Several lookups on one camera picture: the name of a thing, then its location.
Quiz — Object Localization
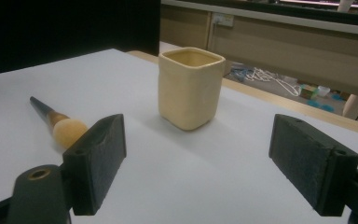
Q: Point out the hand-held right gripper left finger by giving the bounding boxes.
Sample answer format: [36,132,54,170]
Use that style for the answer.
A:
[62,113,128,217]

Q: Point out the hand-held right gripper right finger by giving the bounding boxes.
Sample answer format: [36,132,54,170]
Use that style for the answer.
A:
[268,113,358,217]

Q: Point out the cream square ceramic cup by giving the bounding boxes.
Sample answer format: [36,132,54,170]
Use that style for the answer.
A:
[158,46,227,132]

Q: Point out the green cardboard box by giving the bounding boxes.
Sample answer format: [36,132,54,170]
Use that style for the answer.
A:
[299,84,320,101]

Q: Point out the clear plastic container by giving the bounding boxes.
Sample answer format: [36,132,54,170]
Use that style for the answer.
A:
[316,85,331,98]

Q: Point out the beige office desk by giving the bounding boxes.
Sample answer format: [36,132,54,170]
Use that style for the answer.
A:
[159,0,358,127]

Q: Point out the black curtain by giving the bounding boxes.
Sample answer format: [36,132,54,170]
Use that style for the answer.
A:
[0,0,162,77]

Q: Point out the white paper cup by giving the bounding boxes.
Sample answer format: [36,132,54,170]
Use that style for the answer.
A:
[337,0,356,13]

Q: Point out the blue cable bundle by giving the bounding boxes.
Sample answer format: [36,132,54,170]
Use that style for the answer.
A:
[228,63,250,82]

